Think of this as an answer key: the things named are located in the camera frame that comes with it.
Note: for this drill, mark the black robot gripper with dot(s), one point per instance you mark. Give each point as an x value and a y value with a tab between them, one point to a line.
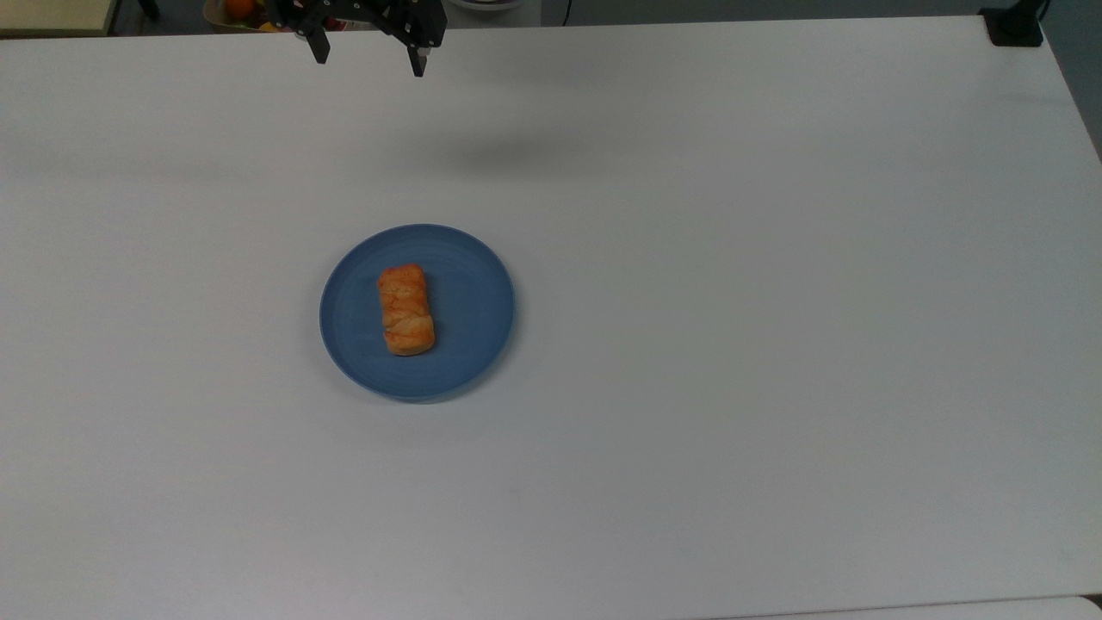
379	10

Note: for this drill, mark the golden braided bread roll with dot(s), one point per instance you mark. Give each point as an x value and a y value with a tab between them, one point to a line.
405	310

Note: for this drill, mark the orange fruit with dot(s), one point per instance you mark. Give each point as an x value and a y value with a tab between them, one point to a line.
240	8

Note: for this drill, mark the woven fruit basket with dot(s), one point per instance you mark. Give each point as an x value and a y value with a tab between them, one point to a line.
217	19

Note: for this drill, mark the blue round plate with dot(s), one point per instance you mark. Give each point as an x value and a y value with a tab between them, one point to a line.
465	310

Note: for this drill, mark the beige wooden side table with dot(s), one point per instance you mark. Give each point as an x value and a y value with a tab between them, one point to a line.
52	15

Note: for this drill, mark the black table clamp mount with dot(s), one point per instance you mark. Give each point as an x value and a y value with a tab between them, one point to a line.
1012	26

